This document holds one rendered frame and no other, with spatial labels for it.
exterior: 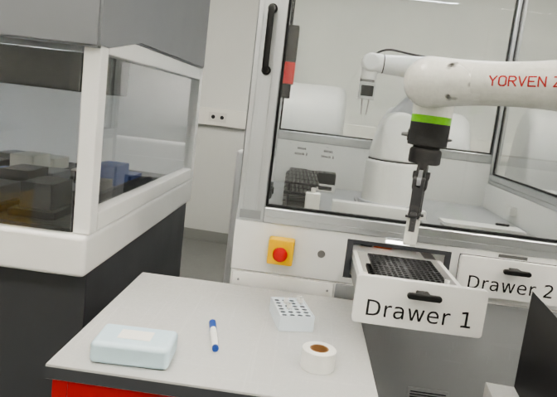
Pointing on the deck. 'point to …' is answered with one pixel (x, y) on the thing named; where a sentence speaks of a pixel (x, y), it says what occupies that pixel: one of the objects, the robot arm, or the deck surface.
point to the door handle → (268, 39)
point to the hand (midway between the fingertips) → (411, 230)
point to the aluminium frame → (262, 139)
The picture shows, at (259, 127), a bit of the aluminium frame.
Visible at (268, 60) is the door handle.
